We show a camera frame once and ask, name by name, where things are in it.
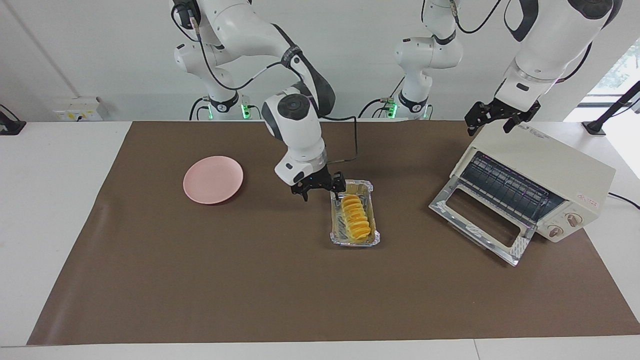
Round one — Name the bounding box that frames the aluminium foil tray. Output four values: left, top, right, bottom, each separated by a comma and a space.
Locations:
329, 178, 381, 248

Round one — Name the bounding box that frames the yellow sliced bread loaf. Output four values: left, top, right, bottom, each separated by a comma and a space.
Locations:
340, 193, 373, 238

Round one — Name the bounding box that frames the cream toaster oven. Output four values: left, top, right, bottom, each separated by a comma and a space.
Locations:
449, 121, 617, 244

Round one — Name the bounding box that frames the metal oven rack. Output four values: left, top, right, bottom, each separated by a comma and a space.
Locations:
459, 151, 567, 224

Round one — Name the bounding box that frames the glass oven door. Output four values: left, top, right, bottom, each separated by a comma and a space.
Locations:
428, 175, 537, 268

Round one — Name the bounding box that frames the pink round plate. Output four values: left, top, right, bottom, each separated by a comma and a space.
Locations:
182, 155, 245, 206

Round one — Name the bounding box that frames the brown table mat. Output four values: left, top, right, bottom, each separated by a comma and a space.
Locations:
27, 120, 640, 346

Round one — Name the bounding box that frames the bright window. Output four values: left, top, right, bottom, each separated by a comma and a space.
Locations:
586, 39, 640, 97

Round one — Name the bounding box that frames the white power strip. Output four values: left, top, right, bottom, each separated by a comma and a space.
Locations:
52, 97, 104, 122

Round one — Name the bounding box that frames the black table clamp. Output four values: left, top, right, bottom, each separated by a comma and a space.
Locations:
0, 103, 27, 136

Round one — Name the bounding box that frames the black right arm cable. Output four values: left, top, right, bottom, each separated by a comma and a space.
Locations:
172, 0, 359, 164

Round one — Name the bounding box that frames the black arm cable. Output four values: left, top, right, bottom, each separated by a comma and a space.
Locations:
172, 0, 359, 164
450, 0, 502, 36

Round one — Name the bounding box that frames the black base cable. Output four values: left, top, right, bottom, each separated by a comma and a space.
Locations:
188, 97, 212, 121
357, 76, 407, 119

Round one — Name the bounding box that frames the black camera stand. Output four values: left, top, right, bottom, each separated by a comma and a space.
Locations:
582, 80, 640, 137

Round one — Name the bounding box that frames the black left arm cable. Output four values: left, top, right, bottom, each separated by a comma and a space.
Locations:
450, 0, 502, 36

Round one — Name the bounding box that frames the black oven power cable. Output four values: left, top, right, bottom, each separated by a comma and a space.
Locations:
607, 191, 640, 210

